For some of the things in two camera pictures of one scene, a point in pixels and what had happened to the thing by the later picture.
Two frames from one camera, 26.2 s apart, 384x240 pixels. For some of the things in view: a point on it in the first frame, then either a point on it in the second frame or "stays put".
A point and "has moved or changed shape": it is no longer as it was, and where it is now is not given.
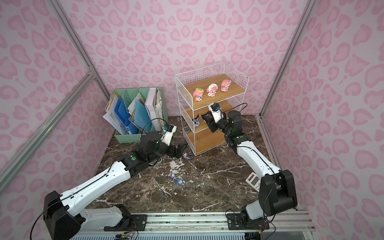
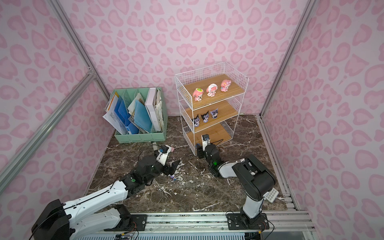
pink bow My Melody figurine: (225, 84) stays put
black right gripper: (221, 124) to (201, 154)
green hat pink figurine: (198, 94) stays put
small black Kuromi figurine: (196, 121) stays put
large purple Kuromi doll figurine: (186, 155) has moved or changed shape
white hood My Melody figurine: (212, 90) stays put
